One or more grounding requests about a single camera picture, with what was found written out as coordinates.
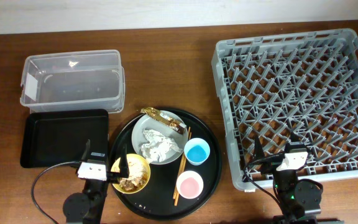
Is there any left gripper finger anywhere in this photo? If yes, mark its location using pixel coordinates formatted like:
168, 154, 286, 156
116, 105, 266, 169
119, 145, 129, 178
81, 139, 91, 162

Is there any yellow bowl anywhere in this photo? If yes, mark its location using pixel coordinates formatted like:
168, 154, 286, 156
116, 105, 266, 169
110, 153, 152, 195

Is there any food scraps pile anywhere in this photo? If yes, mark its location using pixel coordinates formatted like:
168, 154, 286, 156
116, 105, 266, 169
114, 156, 149, 192

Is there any white tissue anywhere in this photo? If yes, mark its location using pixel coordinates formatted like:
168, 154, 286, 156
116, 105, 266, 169
139, 129, 183, 163

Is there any grey plate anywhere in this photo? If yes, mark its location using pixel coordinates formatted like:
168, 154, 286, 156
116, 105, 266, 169
132, 110, 188, 165

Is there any blue cup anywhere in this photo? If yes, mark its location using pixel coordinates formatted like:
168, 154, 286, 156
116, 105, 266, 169
184, 138, 211, 166

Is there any gold foil wrapper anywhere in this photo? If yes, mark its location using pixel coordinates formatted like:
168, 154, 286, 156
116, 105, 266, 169
140, 107, 187, 134

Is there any pink cup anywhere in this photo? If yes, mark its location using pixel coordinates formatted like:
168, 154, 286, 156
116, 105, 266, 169
176, 170, 204, 199

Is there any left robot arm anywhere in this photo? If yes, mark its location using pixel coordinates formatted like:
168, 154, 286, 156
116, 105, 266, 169
63, 141, 129, 223

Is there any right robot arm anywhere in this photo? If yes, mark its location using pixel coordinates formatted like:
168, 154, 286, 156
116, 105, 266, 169
248, 133, 343, 224

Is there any grey dishwasher rack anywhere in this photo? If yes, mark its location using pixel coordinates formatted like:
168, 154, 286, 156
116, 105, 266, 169
211, 29, 358, 191

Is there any black rectangular tray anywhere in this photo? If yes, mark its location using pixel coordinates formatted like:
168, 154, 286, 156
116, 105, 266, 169
20, 109, 109, 168

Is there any round black serving tray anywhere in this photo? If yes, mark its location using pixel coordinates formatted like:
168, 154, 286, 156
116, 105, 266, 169
114, 108, 222, 221

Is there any clear plastic bin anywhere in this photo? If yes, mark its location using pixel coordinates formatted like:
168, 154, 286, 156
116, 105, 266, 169
20, 50, 126, 113

